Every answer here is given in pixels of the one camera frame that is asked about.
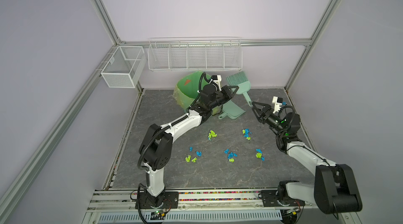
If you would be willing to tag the lime green crumpled scrap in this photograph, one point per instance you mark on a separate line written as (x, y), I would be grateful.
(211, 135)

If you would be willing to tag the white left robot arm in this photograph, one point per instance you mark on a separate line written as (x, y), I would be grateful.
(156, 148)

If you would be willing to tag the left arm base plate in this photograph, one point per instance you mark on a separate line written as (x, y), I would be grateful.
(167, 199)

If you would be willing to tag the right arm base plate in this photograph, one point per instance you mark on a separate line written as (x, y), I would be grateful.
(272, 198)

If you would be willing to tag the mint green dustpan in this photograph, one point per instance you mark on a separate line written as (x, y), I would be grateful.
(231, 110)

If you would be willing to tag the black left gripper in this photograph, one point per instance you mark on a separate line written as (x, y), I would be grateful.
(226, 90)

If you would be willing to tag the green lined trash bin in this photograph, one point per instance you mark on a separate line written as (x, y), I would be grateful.
(186, 89)

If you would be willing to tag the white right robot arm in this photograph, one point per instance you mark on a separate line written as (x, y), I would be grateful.
(334, 190)

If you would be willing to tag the blue scrap cluster centre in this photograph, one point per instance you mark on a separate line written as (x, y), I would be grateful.
(230, 155)

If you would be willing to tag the mint green hand brush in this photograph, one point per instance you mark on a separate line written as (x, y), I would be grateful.
(240, 79)

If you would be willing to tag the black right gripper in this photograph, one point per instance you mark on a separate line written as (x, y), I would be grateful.
(263, 118)

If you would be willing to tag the long white wire basket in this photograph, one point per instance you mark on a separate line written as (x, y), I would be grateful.
(195, 53)

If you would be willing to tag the lime green scrap pair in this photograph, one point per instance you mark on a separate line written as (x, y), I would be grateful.
(189, 158)

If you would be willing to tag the small white mesh basket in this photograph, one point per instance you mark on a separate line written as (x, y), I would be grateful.
(124, 67)

